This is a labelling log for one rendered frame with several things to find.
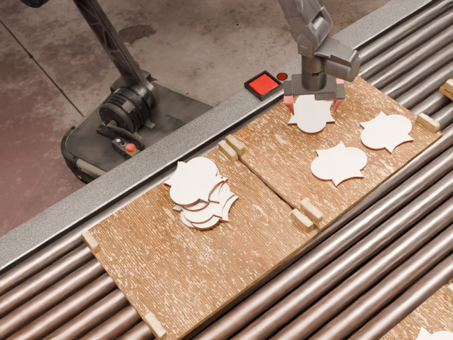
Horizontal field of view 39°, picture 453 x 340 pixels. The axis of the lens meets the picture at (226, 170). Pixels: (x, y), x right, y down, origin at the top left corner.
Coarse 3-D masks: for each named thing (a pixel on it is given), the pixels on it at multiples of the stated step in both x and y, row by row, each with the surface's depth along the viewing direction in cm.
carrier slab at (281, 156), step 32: (352, 96) 164; (384, 96) 163; (256, 128) 160; (288, 128) 159; (352, 128) 158; (416, 128) 156; (256, 160) 154; (288, 160) 153; (384, 160) 150; (288, 192) 147; (320, 192) 146; (352, 192) 146; (320, 224) 141
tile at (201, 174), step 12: (180, 168) 146; (192, 168) 146; (204, 168) 146; (216, 168) 145; (168, 180) 144; (180, 180) 144; (192, 180) 144; (204, 180) 144; (216, 180) 143; (180, 192) 142; (192, 192) 142; (204, 192) 141; (180, 204) 140; (192, 204) 141
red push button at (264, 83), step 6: (258, 78) 173; (264, 78) 172; (270, 78) 172; (252, 84) 171; (258, 84) 171; (264, 84) 171; (270, 84) 171; (276, 84) 170; (258, 90) 170; (264, 90) 169
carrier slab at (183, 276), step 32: (224, 160) 155; (160, 192) 150; (256, 192) 148; (96, 224) 146; (128, 224) 146; (160, 224) 145; (224, 224) 143; (256, 224) 142; (288, 224) 142; (96, 256) 141; (128, 256) 140; (160, 256) 139; (192, 256) 139; (224, 256) 138; (256, 256) 137; (288, 256) 137; (128, 288) 135; (160, 288) 134; (192, 288) 134; (224, 288) 133; (160, 320) 130; (192, 320) 129
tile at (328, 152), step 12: (324, 156) 152; (336, 156) 151; (348, 156) 151; (360, 156) 151; (312, 168) 150; (324, 168) 149; (336, 168) 149; (348, 168) 149; (360, 168) 148; (324, 180) 148; (336, 180) 147; (348, 180) 148
